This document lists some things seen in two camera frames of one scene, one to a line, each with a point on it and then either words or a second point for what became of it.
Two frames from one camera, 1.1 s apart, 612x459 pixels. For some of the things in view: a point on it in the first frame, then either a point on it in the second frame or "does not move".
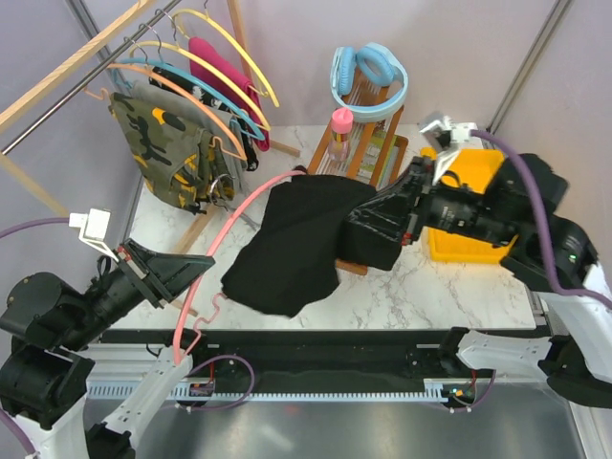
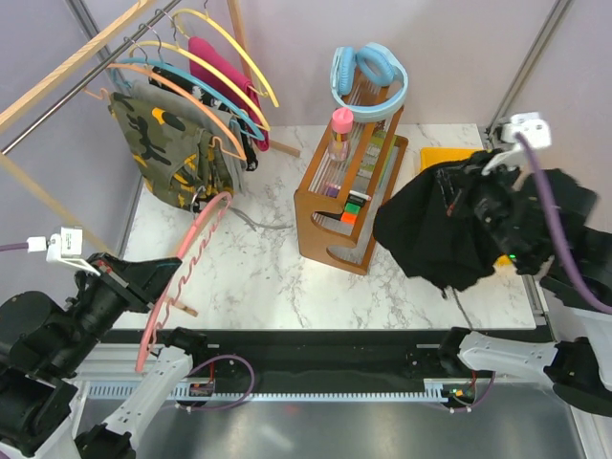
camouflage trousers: [181, 163] does not move
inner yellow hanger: [207, 66] does not move
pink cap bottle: [341, 126] does not move
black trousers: [291, 257] -> [452, 224]
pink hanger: [238, 200] -> [149, 327]
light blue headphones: [380, 67] does not move
